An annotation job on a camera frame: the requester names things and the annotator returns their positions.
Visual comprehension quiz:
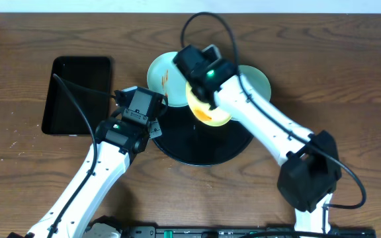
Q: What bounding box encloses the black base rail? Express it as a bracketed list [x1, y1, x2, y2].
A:
[87, 215, 377, 238]

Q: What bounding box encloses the right light green plate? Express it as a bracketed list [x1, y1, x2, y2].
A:
[238, 65, 271, 101]

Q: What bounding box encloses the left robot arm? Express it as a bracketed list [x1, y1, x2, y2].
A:
[26, 87, 168, 237]

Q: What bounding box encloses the light green plate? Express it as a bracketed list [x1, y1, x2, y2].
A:
[147, 52, 188, 107]
[238, 65, 271, 101]

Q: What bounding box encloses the yellow plate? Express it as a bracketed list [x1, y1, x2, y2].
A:
[186, 83, 231, 127]

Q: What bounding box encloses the left light green plate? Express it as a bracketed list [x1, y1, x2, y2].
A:
[147, 52, 188, 107]

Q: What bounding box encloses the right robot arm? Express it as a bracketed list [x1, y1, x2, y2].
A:
[186, 65, 341, 233]

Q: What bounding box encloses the black rectangular bin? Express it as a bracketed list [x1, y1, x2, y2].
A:
[41, 56, 112, 136]

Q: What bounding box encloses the round black tray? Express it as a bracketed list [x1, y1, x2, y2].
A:
[153, 106, 253, 166]

